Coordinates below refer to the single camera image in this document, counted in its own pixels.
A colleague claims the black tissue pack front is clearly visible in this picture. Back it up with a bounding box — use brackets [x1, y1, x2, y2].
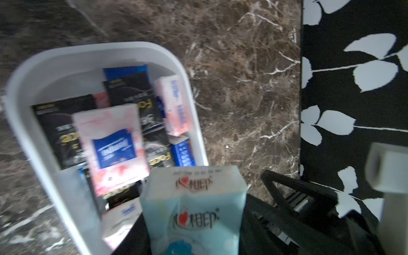
[143, 128, 175, 169]

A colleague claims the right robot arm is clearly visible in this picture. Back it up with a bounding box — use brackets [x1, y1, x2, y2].
[239, 143, 408, 255]

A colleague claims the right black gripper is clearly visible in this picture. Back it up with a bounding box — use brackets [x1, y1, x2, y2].
[253, 170, 385, 255]

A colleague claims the pink floral Tempo tissue pack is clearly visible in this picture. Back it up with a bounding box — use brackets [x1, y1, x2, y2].
[92, 91, 111, 108]

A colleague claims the teal bear tissue pack back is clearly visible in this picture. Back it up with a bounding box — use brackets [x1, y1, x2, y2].
[140, 166, 248, 255]

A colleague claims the blue patterned tissue pack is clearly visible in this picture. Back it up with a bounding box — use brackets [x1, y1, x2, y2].
[169, 135, 196, 167]

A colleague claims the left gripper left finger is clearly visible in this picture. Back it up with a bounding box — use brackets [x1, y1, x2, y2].
[111, 214, 152, 255]

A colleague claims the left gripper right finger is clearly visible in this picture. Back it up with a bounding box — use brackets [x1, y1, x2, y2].
[239, 194, 287, 255]

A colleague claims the black Face tissue pack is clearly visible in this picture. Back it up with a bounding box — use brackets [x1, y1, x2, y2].
[104, 71, 163, 133]

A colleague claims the white plastic storage box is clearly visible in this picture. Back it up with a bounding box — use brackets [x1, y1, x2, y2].
[6, 41, 208, 255]

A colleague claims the dark blue Tempo tissue pack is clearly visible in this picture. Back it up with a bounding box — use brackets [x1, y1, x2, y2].
[103, 65, 149, 80]

